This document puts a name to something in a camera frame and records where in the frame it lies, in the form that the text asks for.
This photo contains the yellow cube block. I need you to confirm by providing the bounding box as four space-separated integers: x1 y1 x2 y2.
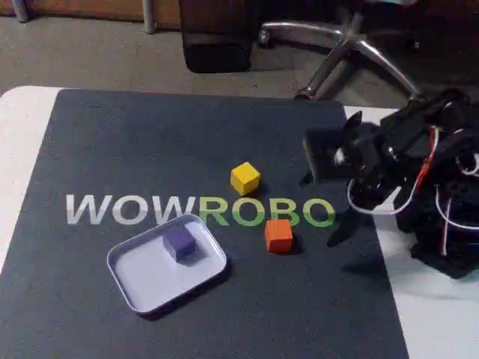
230 161 261 197

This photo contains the orange cube block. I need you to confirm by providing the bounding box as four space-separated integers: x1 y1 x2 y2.
263 218 293 253

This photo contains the pale metal rectangular tray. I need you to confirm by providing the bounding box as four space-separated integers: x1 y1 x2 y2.
106 214 228 313

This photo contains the black table clamp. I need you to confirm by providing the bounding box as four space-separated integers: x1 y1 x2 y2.
339 111 364 138

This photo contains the chrome office chair base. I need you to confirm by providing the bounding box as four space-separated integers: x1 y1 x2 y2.
257 10 432 109

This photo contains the purple cube block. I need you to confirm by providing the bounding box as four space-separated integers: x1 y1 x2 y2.
162 225 196 263

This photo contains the black box on floor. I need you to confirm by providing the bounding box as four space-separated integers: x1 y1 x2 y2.
182 31 253 74

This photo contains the dark brown wooden cabinet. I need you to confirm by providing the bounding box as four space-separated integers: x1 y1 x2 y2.
178 0 260 37

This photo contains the black WOWROBO printed mat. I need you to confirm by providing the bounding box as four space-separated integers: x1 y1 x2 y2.
0 88 411 359

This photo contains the grey metal furniture leg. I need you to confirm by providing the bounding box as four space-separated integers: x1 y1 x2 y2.
142 0 158 35
10 0 31 23

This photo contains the black square camera board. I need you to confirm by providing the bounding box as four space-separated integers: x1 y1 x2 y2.
301 128 351 181

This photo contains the white looped servo wire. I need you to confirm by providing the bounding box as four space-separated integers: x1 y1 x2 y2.
346 178 420 216

